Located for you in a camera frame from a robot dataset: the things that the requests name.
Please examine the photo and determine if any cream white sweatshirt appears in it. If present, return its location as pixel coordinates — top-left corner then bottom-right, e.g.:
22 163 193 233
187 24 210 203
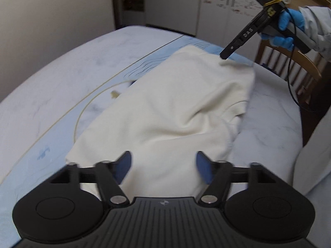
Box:
66 45 255 199

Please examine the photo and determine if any wooden chair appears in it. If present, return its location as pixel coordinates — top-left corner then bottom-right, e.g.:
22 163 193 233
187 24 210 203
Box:
255 40 322 105

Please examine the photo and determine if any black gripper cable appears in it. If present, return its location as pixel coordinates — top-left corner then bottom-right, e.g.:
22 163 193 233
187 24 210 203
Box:
282 0 318 113

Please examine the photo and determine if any right forearm light sleeve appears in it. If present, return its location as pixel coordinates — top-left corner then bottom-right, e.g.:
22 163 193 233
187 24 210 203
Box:
299 6 331 62

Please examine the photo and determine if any white kitchen cupboard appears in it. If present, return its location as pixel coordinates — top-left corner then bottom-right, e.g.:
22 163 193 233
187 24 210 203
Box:
145 0 262 48

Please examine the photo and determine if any blue gloved right hand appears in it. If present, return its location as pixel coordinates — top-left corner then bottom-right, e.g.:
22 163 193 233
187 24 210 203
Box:
260 9 305 51

